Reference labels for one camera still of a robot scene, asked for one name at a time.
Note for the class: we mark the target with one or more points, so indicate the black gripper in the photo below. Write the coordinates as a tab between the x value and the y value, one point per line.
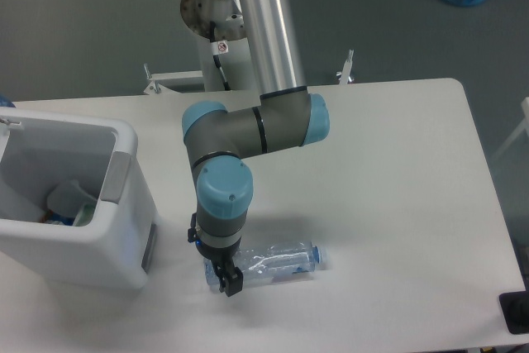
218	251

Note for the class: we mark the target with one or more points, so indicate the clear plastic water bottle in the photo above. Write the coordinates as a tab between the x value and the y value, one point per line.
280	262

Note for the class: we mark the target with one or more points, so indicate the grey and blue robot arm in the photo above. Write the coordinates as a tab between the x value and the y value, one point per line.
218	141

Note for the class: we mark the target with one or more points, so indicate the white plastic trash can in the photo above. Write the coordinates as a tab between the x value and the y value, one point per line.
40	150

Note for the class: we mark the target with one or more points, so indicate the blue and yellow snack packet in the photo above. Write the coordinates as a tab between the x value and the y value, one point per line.
54	218

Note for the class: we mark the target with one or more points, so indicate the black device at table corner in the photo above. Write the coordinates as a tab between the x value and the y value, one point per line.
514	306

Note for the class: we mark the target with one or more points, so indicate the white table clamp bracket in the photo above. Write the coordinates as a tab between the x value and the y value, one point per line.
345	75

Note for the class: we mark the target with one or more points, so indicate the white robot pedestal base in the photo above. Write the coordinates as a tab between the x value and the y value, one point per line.
223	49

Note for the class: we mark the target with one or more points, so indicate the white frame at right edge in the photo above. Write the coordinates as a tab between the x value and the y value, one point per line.
520	130

